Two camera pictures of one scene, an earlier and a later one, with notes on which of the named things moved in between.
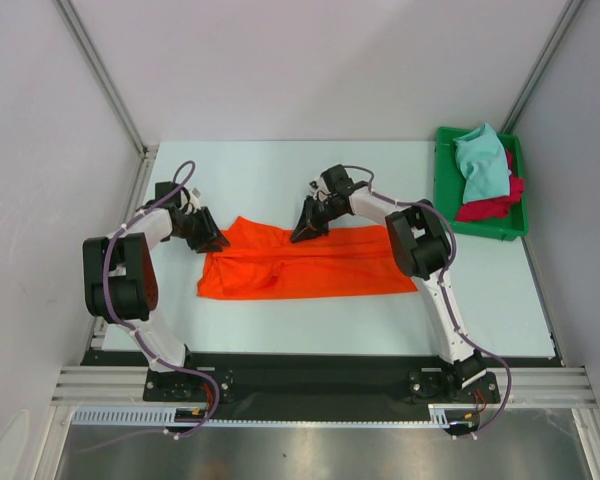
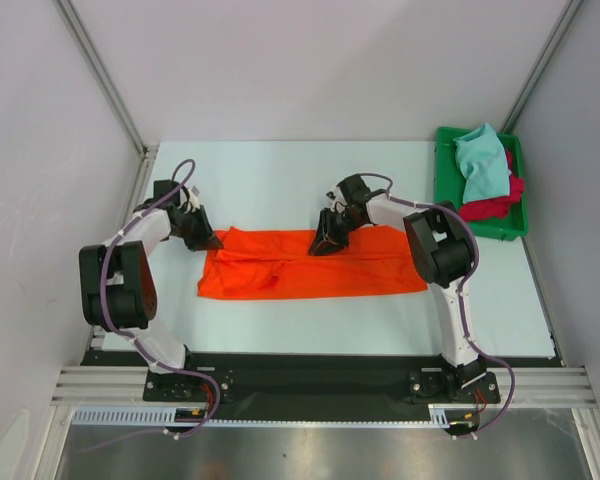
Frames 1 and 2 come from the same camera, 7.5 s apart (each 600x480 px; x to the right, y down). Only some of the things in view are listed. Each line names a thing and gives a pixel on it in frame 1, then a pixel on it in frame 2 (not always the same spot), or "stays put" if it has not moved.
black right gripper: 314,215 → 333,226
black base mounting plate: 324,386 stays put
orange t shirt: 263,261 stays put
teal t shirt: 484,163 stays put
